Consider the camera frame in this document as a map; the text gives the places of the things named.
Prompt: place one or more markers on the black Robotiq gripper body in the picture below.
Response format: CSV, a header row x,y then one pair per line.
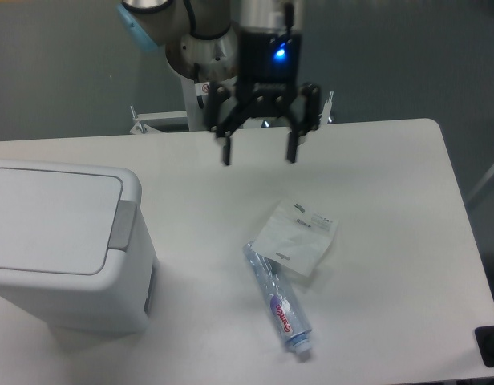
x,y
267,74

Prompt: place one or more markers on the black clamp at table edge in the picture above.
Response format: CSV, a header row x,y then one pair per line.
x,y
485,341

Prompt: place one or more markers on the crushed clear plastic bottle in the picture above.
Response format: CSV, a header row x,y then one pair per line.
x,y
285,310

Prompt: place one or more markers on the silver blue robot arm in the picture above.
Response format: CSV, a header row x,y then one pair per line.
x,y
231,72

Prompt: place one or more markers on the white push-top trash can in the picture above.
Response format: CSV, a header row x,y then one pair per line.
x,y
75,250

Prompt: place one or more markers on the clear plastic packaging bag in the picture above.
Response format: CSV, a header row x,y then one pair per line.
x,y
295,236

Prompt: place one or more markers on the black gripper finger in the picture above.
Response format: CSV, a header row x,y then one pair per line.
x,y
226,110
310,93

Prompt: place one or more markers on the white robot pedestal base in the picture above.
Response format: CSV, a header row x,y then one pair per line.
x,y
191,119

